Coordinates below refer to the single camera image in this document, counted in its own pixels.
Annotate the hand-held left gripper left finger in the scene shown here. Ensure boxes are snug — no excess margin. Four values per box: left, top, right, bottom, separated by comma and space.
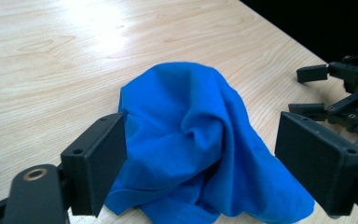
60, 112, 129, 218

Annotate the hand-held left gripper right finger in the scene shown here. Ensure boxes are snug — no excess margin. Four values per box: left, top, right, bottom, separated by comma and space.
274, 111, 358, 217

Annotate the blue cloth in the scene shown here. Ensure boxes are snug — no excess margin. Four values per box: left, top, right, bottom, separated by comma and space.
104, 61, 316, 224

